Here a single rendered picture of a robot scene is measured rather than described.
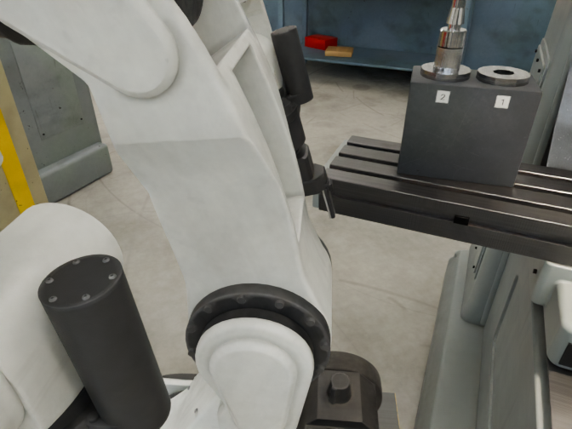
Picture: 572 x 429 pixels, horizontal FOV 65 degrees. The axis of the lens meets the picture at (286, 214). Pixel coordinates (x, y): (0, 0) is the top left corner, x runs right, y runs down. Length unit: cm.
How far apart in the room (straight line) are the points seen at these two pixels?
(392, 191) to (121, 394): 72
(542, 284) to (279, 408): 62
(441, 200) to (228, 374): 56
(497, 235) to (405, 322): 108
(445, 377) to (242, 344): 117
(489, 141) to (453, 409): 82
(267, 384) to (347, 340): 139
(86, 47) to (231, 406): 34
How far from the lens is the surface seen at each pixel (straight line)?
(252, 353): 41
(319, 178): 67
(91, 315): 20
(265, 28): 65
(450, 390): 150
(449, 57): 90
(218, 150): 32
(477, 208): 87
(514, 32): 514
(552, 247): 92
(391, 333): 187
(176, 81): 31
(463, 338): 165
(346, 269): 213
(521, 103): 90
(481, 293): 163
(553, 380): 90
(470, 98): 88
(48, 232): 26
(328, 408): 90
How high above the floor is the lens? 135
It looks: 33 degrees down
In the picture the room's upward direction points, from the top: straight up
